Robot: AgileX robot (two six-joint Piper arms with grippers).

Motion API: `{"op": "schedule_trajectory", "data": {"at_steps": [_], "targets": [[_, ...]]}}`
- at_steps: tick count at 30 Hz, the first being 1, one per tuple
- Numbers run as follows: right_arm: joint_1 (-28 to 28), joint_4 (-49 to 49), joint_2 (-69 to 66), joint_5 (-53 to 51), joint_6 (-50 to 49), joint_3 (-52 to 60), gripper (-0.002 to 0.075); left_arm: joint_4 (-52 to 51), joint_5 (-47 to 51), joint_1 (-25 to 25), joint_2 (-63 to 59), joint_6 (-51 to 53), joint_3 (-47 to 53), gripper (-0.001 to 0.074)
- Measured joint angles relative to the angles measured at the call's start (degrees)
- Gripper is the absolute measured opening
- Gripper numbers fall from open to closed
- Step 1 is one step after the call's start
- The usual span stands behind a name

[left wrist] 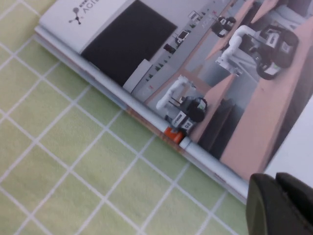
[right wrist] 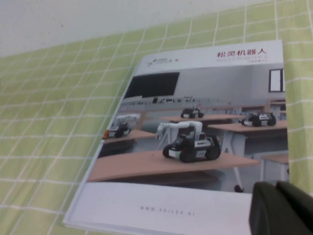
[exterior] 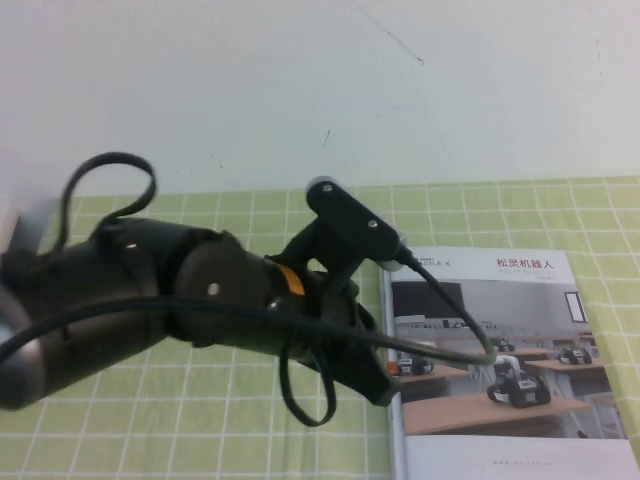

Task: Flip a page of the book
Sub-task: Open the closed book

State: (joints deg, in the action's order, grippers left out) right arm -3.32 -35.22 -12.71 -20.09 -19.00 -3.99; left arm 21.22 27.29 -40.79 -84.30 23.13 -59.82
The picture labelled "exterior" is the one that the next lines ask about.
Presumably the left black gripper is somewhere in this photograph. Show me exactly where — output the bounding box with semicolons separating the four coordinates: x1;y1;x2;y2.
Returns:
269;259;402;409

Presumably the AgileX robot brochure book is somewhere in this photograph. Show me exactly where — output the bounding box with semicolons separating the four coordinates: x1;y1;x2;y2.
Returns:
378;245;632;480

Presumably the green checked tablecloth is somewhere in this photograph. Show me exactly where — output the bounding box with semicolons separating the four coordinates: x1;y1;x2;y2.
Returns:
0;175;640;480

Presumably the thin black hanging loop cable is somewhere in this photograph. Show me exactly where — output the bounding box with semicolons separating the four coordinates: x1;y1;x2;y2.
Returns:
278;319;337;427

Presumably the white panel with dark side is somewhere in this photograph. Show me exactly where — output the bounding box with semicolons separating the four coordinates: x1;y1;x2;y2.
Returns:
0;199;19;256

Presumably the left camera black cable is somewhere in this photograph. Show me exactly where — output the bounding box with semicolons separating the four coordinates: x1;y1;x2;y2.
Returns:
0;247;499;374

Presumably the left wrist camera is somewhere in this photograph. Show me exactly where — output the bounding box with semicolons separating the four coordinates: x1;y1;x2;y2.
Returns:
304;175;410;274

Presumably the flat black loop cable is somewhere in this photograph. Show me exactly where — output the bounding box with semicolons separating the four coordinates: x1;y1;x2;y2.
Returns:
59;152;159;256

